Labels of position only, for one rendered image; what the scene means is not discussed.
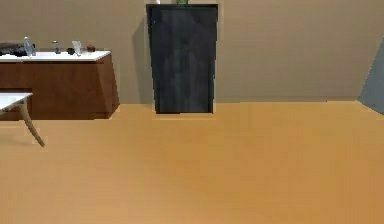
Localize tall black cabinet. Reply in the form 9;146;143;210
145;3;219;115

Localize brown counter with white top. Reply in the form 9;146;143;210
0;50;120;121

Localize clear glass bottle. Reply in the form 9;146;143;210
23;36;37;58

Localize white table with beige legs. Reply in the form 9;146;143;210
0;92;46;148

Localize grey-blue door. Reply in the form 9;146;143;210
358;37;384;115

